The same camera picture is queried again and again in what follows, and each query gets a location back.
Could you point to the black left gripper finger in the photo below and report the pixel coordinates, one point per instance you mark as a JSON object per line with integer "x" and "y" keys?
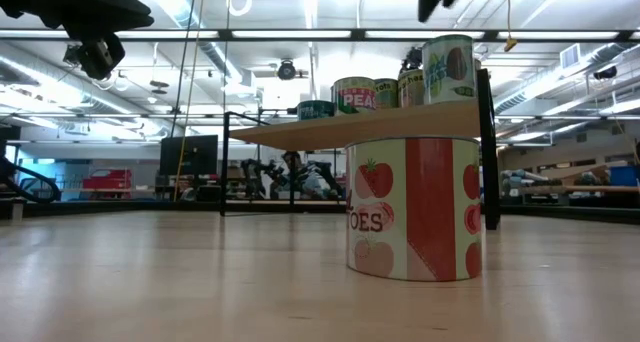
{"x": 105, "y": 12}
{"x": 102, "y": 57}

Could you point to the teal-rimmed white can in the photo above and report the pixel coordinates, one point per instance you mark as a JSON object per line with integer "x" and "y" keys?
{"x": 447, "y": 82}

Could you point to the blue-grey peaches can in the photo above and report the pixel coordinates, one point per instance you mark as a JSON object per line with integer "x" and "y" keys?
{"x": 411, "y": 89}

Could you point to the blue carrots can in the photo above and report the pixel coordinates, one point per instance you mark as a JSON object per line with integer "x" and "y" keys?
{"x": 387, "y": 94}

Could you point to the short pink-label peas can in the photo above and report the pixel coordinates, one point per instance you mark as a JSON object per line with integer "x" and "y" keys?
{"x": 355, "y": 99}

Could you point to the teal tuna fish can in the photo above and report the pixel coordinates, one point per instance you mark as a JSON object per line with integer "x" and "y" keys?
{"x": 315, "y": 111}

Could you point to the black ceiling spotlight cluster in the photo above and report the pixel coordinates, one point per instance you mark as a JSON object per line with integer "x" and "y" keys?
{"x": 72, "y": 56}

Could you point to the dark ceiling disc lamp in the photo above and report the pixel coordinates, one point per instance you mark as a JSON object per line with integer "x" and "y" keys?
{"x": 159, "y": 84}

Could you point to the red tool cart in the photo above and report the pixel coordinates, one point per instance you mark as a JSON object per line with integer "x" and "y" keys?
{"x": 107, "y": 179}

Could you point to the black computer monitor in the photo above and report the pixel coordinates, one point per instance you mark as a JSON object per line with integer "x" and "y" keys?
{"x": 192, "y": 154}

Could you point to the white air vent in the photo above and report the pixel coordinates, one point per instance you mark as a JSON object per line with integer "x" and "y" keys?
{"x": 570, "y": 57}

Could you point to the round black ceiling spotlight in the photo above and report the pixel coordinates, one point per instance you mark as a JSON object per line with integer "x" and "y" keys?
{"x": 286, "y": 71}

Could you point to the black ceiling speaker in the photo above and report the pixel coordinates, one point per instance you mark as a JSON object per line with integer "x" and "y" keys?
{"x": 606, "y": 73}

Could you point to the blue-grey background machine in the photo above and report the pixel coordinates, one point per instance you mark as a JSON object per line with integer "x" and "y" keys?
{"x": 520, "y": 179}

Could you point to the white red tomatoes can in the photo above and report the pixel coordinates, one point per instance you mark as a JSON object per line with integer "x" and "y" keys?
{"x": 430, "y": 207}

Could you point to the black background robot arms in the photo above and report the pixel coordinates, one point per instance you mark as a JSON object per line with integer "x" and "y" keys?
{"x": 300, "y": 177}

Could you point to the wooden background workbench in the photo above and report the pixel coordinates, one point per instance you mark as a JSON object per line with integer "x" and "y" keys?
{"x": 590, "y": 188}

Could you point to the blue storage bin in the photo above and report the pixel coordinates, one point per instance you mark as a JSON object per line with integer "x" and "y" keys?
{"x": 625, "y": 176}

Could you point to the black aluminium rig frame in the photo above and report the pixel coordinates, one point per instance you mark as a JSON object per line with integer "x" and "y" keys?
{"x": 357, "y": 34}

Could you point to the black shelf leg frame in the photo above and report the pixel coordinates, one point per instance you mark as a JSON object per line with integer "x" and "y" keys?
{"x": 487, "y": 157}
{"x": 223, "y": 182}

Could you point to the black background rig frame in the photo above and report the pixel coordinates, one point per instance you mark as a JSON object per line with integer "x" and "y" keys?
{"x": 280, "y": 110}

